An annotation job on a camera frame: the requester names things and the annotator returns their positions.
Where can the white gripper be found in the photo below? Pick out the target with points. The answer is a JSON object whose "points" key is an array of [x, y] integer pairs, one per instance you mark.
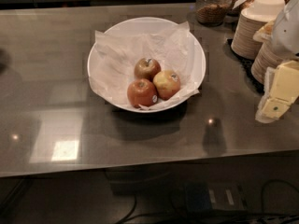
{"points": [[287, 32]]}

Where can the yellow-red apple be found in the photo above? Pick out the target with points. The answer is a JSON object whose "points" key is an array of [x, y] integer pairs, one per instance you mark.
{"points": [[167, 83]]}

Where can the paper bowl stack front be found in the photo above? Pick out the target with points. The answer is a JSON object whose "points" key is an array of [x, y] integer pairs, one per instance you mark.
{"points": [[266, 58]]}

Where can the paper bowl stack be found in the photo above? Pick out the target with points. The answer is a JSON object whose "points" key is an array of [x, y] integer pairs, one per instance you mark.
{"points": [[251, 19], [266, 58]]}

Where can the paper bowl stack back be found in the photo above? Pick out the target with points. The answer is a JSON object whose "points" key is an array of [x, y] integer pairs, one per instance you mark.
{"points": [[251, 19]]}

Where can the white bowl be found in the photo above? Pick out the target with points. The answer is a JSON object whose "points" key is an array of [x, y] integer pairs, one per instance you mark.
{"points": [[146, 28]]}

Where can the red apple back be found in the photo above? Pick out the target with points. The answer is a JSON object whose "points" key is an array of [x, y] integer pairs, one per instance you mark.
{"points": [[147, 68]]}

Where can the red apple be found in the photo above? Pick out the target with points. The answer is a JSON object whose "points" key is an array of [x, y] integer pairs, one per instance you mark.
{"points": [[142, 92], [147, 68]]}

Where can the red apple front left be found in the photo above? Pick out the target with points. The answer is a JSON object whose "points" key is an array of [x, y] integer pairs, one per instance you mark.
{"points": [[142, 92]]}

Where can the glass jar with cereal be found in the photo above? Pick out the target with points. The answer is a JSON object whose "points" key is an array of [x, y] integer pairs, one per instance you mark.
{"points": [[211, 12]]}

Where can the dark box under table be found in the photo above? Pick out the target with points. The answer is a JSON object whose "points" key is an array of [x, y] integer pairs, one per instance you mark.
{"points": [[214, 198]]}

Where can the white paper liner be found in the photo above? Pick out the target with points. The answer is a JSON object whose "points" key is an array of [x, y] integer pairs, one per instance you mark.
{"points": [[121, 56]]}

